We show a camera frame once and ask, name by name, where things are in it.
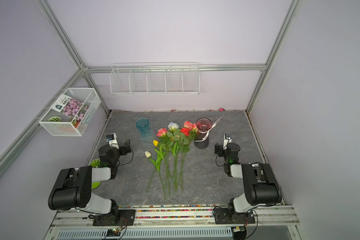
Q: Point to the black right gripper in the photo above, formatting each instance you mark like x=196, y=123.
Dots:
x=220, y=147

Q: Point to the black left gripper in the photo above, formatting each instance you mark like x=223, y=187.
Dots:
x=127, y=147

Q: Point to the white tulip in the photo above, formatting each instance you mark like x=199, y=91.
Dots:
x=155, y=163

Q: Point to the yellow tulip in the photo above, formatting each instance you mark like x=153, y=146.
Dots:
x=159, y=162

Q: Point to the red rose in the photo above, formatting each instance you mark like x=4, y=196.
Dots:
x=185, y=140

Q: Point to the pink rose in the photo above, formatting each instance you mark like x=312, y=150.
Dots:
x=163, y=136
x=193, y=128

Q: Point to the white blue rose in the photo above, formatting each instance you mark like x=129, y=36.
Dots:
x=172, y=127

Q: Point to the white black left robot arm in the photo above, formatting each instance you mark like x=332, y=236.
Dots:
x=73, y=187

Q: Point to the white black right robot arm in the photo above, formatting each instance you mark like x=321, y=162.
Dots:
x=261, y=188

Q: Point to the teal glass vase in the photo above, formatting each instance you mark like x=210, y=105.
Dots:
x=146, y=133

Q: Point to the red grey glass vase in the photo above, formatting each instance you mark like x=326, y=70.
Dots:
x=204, y=125

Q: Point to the green garden trowel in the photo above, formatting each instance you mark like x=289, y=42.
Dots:
x=95, y=185

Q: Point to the flower seed packet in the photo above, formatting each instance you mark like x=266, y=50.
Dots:
x=70, y=107

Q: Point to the striped green ball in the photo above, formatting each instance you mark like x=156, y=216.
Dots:
x=55, y=119

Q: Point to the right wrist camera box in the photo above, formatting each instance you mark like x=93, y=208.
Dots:
x=227, y=140

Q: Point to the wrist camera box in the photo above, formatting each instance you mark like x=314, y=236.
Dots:
x=227, y=140
x=112, y=139

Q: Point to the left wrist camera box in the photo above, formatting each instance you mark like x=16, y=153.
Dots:
x=112, y=139

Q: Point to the white wire side basket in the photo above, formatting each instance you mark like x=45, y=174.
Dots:
x=69, y=127

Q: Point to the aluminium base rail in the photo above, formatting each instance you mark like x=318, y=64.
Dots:
x=172, y=221

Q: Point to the long white wire basket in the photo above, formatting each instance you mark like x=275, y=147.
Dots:
x=155, y=78

